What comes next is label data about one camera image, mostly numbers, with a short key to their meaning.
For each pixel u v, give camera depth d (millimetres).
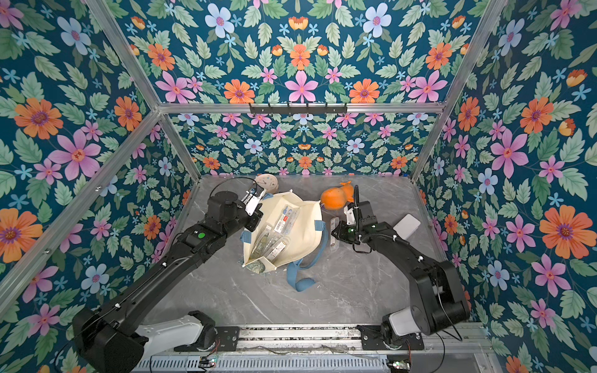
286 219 958
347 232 764
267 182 1149
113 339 370
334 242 840
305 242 851
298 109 930
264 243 893
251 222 676
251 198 633
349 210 821
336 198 1037
